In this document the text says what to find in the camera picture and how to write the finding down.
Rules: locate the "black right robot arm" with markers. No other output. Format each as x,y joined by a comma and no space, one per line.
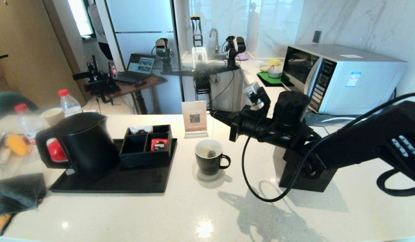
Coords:
362,144

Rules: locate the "bright window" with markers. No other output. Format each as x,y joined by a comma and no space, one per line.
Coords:
78,16

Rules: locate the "brown paper cup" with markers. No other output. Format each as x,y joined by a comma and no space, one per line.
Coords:
52,116

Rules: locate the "black serving tray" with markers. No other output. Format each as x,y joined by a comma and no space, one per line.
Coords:
133,181

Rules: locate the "round white coaster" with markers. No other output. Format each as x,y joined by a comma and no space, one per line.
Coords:
197,176

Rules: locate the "open laptop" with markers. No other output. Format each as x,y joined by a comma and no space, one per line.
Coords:
140,65

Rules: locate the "grey tea bag sachet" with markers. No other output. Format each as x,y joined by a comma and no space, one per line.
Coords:
211,153

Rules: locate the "yellow bowl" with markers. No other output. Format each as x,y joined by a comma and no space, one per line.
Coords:
274,62

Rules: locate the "grey bowl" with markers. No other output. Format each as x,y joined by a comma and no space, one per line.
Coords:
274,73

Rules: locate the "black electric kettle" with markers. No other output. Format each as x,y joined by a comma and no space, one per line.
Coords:
90,144

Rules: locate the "silver microwave oven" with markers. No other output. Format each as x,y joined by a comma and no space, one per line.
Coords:
362,84

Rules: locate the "black handheld device red light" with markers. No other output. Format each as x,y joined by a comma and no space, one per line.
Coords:
112,70

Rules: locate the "green mat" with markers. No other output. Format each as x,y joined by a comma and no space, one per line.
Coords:
266,79

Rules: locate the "purple plate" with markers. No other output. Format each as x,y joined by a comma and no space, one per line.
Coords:
243,57

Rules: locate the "teal chair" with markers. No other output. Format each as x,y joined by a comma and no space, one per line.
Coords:
6,102

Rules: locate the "silver refrigerator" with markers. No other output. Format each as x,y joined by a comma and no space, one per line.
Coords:
143,20

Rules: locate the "black white background robot arm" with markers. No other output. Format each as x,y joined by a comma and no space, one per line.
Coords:
239,44

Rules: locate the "black upright gripper frame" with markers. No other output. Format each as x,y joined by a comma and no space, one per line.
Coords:
196,33

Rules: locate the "orange toy fruit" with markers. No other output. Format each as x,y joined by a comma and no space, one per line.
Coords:
16,144

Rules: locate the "chrome sink faucet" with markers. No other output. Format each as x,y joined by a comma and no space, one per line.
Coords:
215,35

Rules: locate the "black tripod stand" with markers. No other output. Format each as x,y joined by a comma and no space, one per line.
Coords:
100,84

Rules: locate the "red Nescafe sachet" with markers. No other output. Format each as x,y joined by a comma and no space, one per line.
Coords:
159,144

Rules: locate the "black wall socket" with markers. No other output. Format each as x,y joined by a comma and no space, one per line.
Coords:
316,37

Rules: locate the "beige QR code sign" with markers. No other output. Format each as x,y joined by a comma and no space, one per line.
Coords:
194,116

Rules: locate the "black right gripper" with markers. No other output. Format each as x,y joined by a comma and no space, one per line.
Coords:
252,124

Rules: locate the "grey camera head green light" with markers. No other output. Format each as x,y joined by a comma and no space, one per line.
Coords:
162,47

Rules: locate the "brown wooden side table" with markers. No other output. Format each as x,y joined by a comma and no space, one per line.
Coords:
140,86

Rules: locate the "brown wooden door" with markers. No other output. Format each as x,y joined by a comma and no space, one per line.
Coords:
26,50

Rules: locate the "black tissue box white lid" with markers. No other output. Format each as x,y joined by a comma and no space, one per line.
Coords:
311,183

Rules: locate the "brown woven mat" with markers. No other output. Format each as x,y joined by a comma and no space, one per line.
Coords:
1,225

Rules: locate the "right wrist camera silver box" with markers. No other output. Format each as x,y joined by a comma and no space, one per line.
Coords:
254,92

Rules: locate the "clear water bottle red cap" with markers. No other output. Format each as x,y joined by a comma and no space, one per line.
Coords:
29,124
69,107

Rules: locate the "black mug white inside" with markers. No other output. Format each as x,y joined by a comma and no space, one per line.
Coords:
207,166

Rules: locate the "small white bowl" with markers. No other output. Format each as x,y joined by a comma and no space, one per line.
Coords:
258,63

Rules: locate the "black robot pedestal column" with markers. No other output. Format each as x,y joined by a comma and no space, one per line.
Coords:
203,90

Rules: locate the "black computer mouse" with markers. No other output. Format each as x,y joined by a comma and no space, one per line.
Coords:
140,82

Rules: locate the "beige plate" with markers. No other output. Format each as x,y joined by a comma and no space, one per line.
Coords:
264,68

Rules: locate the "black compartment organizer box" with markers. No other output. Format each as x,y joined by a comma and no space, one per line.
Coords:
143,160

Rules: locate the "dark green cloth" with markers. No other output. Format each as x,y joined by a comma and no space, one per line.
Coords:
16,195

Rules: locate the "white sachet packet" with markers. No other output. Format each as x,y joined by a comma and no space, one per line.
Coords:
140,129

